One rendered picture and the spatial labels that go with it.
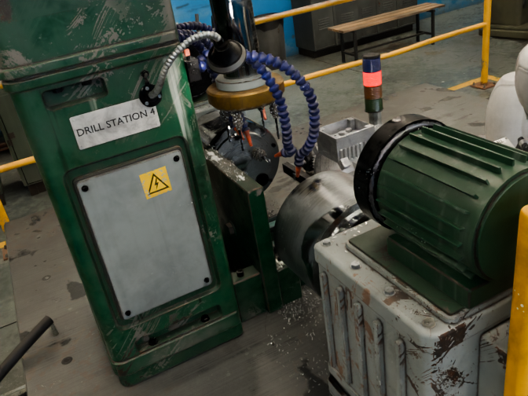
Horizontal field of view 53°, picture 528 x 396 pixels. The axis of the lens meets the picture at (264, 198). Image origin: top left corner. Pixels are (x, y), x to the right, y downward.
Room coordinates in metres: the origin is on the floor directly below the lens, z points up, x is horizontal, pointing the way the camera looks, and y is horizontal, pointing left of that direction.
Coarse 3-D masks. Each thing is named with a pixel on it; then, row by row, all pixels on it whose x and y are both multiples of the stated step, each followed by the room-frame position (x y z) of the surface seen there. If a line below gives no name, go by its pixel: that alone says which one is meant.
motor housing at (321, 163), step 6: (378, 126) 1.36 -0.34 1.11; (318, 156) 1.35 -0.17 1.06; (324, 156) 1.36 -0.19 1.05; (318, 162) 1.36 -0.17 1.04; (324, 162) 1.37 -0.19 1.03; (330, 162) 1.38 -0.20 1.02; (318, 168) 1.36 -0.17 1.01; (324, 168) 1.37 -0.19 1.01; (330, 168) 1.37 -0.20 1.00; (336, 168) 1.38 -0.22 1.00; (348, 168) 1.24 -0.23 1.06
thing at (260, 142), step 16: (208, 112) 1.57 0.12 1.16; (208, 128) 1.46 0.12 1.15; (224, 128) 1.41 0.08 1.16; (256, 128) 1.44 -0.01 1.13; (208, 144) 1.39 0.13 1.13; (224, 144) 1.40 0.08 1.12; (256, 144) 1.44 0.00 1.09; (272, 144) 1.46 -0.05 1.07; (240, 160) 1.42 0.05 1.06; (256, 160) 1.43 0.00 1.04; (272, 160) 1.45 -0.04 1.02; (256, 176) 1.43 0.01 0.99; (272, 176) 1.45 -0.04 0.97
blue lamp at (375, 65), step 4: (364, 60) 1.70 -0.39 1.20; (368, 60) 1.69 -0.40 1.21; (372, 60) 1.68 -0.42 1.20; (376, 60) 1.68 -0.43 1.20; (380, 60) 1.71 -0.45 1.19; (364, 64) 1.70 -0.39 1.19; (368, 64) 1.69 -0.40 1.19; (372, 64) 1.68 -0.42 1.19; (376, 64) 1.68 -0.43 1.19; (380, 64) 1.70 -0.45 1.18; (364, 68) 1.70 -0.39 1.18; (368, 68) 1.69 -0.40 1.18; (372, 68) 1.68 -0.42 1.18; (376, 68) 1.68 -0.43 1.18; (380, 68) 1.70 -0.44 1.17; (368, 72) 1.69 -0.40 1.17; (372, 72) 1.68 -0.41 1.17
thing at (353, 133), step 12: (348, 120) 1.36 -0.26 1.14; (360, 120) 1.34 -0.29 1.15; (324, 132) 1.32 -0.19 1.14; (336, 132) 1.36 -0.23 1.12; (348, 132) 1.31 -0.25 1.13; (360, 132) 1.27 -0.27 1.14; (372, 132) 1.29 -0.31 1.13; (324, 144) 1.30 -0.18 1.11; (336, 144) 1.24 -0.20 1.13; (348, 144) 1.26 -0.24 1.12; (360, 144) 1.27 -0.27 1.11; (336, 156) 1.25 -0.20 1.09; (348, 156) 1.25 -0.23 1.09
